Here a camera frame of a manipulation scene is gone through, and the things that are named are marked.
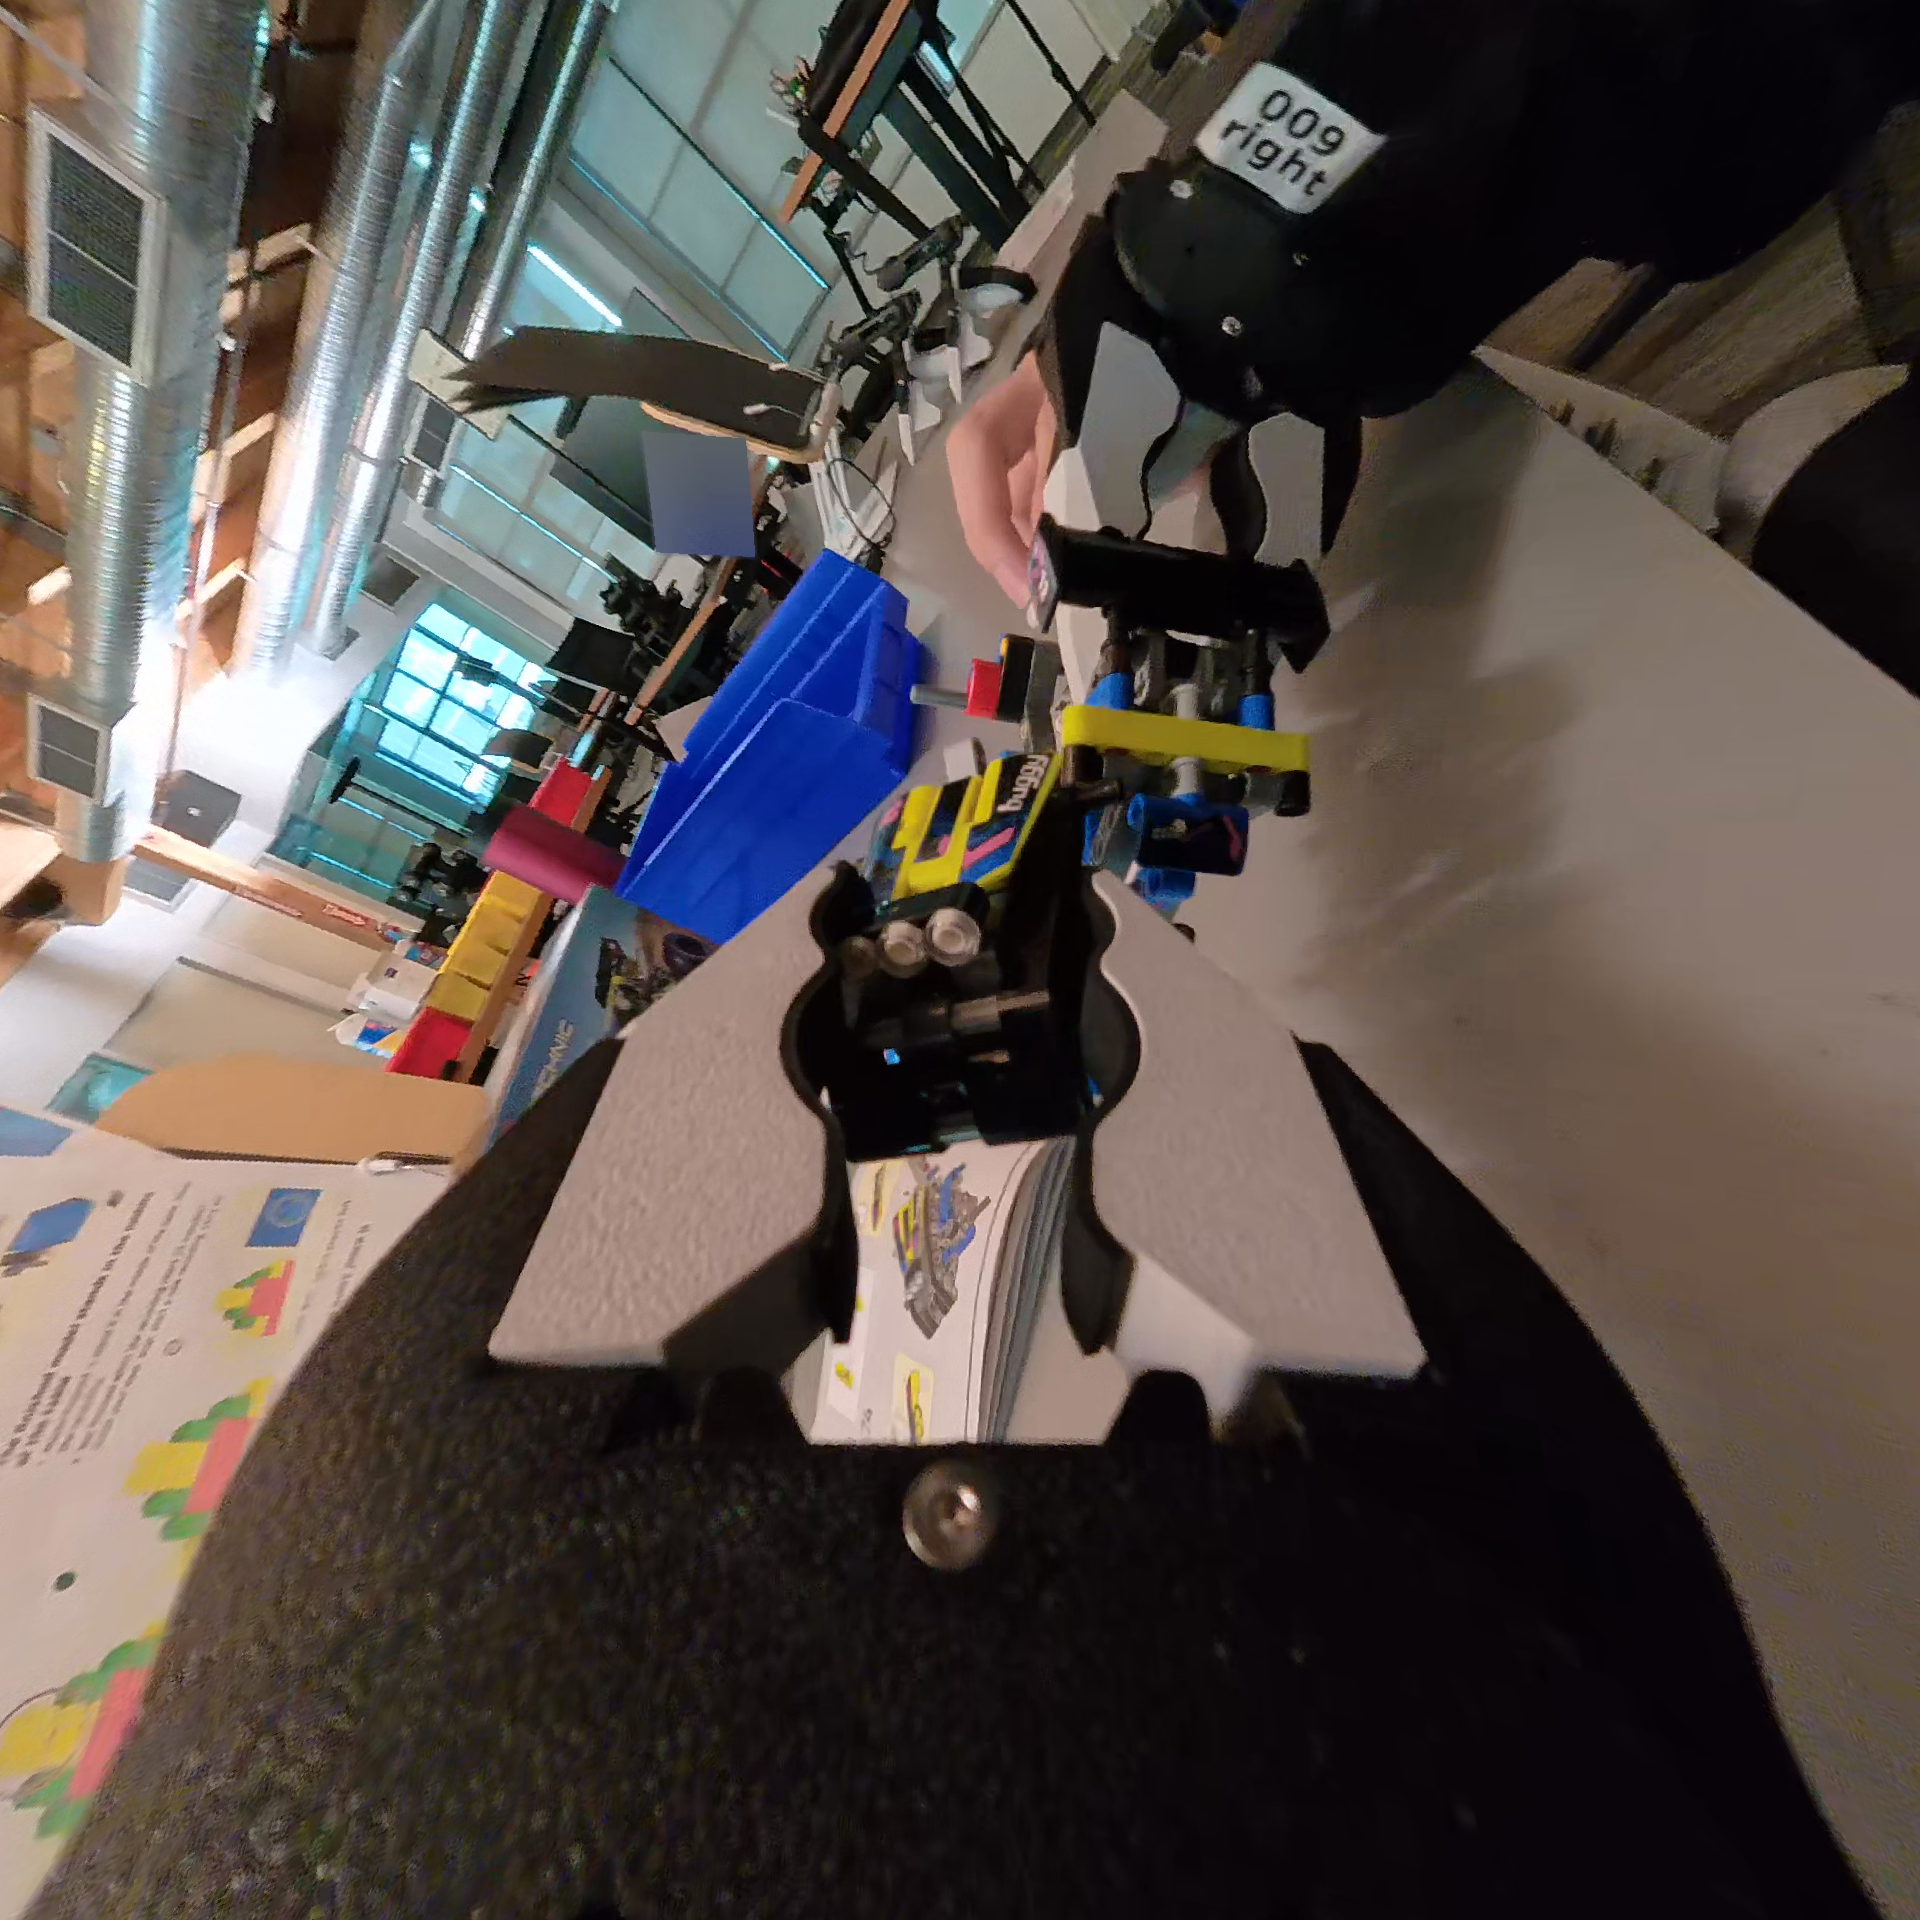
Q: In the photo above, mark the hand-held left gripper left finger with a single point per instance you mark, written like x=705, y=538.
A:
x=662, y=1170

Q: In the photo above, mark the black flat panel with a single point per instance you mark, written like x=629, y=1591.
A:
x=629, y=374

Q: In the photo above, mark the large silver ventilation duct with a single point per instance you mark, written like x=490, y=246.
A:
x=135, y=496

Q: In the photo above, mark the slim silver ventilation duct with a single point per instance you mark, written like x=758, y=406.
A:
x=389, y=300

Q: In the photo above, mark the yellow black toy brick model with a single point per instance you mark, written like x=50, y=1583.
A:
x=938, y=833

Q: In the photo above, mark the person's black clothing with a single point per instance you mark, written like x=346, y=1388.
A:
x=1852, y=510

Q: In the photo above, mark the toy brick instruction booklet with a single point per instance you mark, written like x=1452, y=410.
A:
x=930, y=1274

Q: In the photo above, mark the black workbench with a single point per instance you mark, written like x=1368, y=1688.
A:
x=879, y=88

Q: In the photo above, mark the person's right hand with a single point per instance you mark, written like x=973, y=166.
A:
x=999, y=464

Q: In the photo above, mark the toy brick set box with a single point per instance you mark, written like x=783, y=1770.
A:
x=600, y=997

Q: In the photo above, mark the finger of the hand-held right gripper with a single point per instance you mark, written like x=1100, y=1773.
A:
x=1208, y=444
x=1125, y=421

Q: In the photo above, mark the printed instruction sheet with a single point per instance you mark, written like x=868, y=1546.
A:
x=120, y=1348

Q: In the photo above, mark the magenta roll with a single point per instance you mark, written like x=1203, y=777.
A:
x=548, y=854

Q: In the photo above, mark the yellow storage bin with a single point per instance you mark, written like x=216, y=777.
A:
x=495, y=928

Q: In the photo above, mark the grey blue monitor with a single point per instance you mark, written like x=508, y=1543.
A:
x=699, y=493

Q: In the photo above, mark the red storage bin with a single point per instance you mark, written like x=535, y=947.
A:
x=568, y=793
x=435, y=1044

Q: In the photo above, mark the black cylinder toy brick model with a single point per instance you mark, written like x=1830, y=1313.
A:
x=1183, y=581

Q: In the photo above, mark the person's right forearm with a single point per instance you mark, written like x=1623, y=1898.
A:
x=1576, y=134

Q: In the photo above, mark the black loudspeaker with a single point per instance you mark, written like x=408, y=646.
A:
x=196, y=806

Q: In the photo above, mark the blue storage bin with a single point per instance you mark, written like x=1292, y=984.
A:
x=750, y=840
x=833, y=628

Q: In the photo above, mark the brown cardboard box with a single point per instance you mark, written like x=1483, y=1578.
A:
x=283, y=1110

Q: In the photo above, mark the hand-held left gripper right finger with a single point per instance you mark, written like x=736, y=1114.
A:
x=1243, y=1183

